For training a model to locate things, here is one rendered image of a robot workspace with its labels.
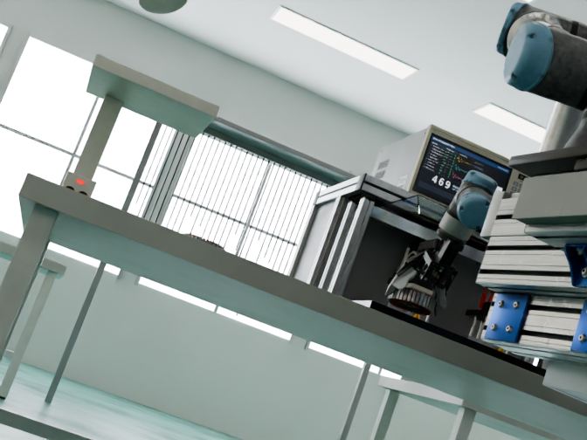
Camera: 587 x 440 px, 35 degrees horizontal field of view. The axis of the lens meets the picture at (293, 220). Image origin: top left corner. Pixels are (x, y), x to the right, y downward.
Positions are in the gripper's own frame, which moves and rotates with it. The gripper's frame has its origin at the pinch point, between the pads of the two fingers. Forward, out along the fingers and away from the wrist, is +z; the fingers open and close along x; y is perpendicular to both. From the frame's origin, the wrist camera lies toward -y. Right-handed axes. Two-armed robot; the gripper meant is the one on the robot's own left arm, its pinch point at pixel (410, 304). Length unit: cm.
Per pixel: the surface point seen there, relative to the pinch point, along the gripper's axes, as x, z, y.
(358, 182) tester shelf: -15.4, -14.6, -33.7
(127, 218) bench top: -70, 0, 18
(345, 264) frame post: -12.6, 3.5, -19.7
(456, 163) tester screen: 8.6, -28.5, -39.8
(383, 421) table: 85, 114, -167
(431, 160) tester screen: 1.4, -26.7, -38.9
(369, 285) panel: 0.8, 10.9, -33.5
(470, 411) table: 85, 66, -104
